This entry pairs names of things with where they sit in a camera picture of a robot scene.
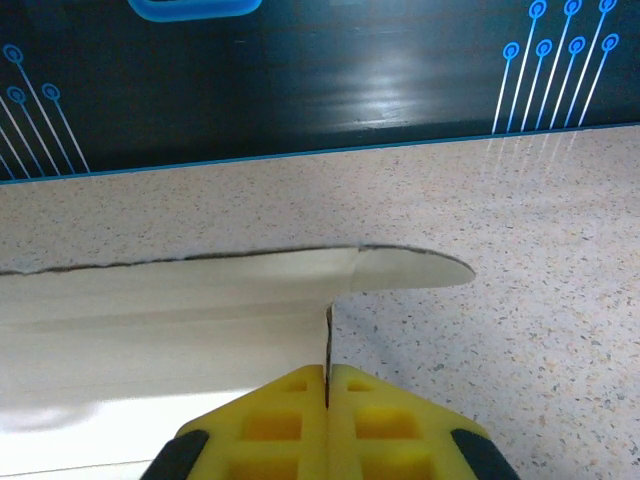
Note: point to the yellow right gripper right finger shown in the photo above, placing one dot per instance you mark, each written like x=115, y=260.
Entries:
x=390, y=435

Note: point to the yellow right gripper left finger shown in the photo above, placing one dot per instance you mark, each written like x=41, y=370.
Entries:
x=270, y=435

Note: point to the white paper box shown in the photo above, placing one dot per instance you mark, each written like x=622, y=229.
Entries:
x=150, y=340

